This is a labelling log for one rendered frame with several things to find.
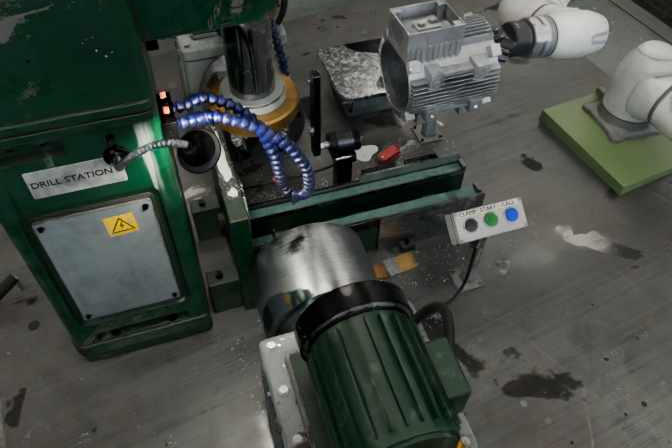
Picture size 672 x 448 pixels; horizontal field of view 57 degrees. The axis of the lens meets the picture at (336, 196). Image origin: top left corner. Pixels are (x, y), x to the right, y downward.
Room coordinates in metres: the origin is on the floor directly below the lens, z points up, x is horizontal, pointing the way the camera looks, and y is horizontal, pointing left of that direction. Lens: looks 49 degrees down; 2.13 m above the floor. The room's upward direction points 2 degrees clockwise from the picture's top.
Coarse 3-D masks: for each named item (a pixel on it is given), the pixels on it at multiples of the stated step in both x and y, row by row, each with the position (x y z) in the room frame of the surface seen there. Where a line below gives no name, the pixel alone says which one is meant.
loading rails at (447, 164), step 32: (448, 160) 1.19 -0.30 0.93; (320, 192) 1.07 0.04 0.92; (352, 192) 1.07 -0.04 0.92; (384, 192) 1.09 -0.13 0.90; (416, 192) 1.12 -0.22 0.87; (448, 192) 1.08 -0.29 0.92; (480, 192) 1.08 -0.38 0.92; (256, 224) 0.98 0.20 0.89; (288, 224) 1.00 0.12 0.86; (352, 224) 0.96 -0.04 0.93; (384, 224) 0.97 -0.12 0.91; (416, 224) 1.00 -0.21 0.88
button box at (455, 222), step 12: (492, 204) 0.90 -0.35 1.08; (504, 204) 0.90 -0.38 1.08; (516, 204) 0.91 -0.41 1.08; (456, 216) 0.87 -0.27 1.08; (468, 216) 0.87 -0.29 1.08; (480, 216) 0.87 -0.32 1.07; (504, 216) 0.88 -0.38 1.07; (456, 228) 0.84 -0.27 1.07; (480, 228) 0.85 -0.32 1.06; (492, 228) 0.86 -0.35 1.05; (504, 228) 0.86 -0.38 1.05; (516, 228) 0.86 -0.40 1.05; (456, 240) 0.83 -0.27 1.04; (468, 240) 0.83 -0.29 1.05
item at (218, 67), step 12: (216, 60) 1.33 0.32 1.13; (276, 60) 1.35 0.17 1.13; (216, 72) 1.27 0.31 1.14; (204, 84) 1.27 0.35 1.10; (204, 108) 1.21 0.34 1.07; (300, 108) 1.20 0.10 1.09; (300, 120) 1.20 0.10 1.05; (228, 132) 1.14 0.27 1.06; (300, 132) 1.20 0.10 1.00; (228, 144) 1.14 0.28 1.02; (252, 144) 1.16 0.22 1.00; (276, 144) 1.17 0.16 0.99; (252, 156) 1.16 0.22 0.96; (264, 156) 1.17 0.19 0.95
